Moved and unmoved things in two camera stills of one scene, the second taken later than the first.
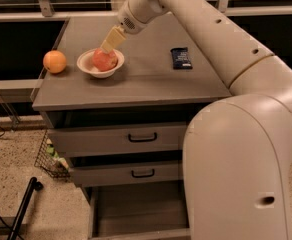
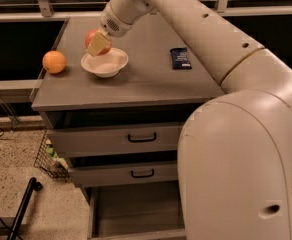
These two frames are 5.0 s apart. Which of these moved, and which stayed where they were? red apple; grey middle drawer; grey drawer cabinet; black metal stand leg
Moved: red apple
Stayed: black metal stand leg; grey drawer cabinet; grey middle drawer
